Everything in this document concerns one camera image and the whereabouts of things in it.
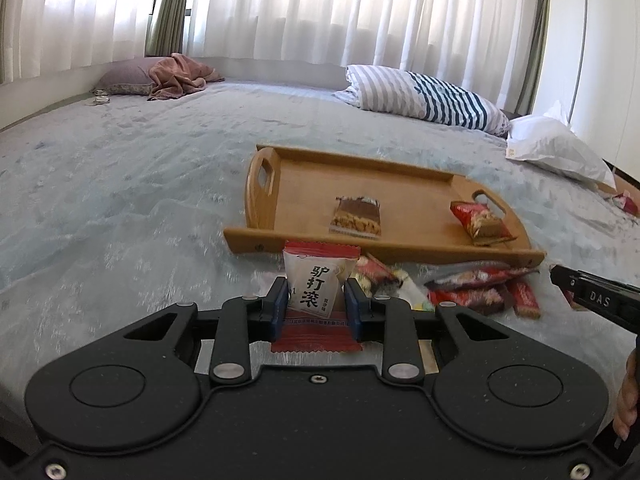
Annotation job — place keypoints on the white sheer curtain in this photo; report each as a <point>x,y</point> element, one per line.
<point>75,10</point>
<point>350,10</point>

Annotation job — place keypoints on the blue striped duvet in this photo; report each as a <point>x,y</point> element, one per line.
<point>400,91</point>

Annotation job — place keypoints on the large red biscuit packet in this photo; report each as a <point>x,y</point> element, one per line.
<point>480,222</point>

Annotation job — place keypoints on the large red snack bag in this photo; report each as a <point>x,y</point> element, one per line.
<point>475,276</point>

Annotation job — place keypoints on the dark red snack packet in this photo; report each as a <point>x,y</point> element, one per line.
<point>472,300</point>

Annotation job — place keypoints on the white snack packet red ends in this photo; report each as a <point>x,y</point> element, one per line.
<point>315,280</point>

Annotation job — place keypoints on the purple pillow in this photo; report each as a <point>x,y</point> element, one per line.
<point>125,75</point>

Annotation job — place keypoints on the light blue bedspread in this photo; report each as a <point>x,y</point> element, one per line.
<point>125,185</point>

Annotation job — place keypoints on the person's right hand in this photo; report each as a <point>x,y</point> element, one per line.
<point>627,400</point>

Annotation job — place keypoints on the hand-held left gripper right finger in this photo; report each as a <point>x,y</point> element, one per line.
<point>353,307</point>

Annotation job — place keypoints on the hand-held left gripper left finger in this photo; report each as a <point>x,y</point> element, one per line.
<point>278,305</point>

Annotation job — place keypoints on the small red packet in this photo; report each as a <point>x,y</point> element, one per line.
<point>626,203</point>

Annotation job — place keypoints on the wooden bed frame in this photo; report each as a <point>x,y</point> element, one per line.
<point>622,180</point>

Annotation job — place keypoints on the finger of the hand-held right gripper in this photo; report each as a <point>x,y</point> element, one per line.
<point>595,297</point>

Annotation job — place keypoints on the brown nut bar packet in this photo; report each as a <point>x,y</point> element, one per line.
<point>356,216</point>

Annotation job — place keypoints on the pink crumpled blanket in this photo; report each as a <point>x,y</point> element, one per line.
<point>175,76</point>

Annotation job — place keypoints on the green curtain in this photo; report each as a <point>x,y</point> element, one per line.
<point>535,50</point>
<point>167,10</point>

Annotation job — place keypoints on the white pillow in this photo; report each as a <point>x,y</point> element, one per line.
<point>550,145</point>

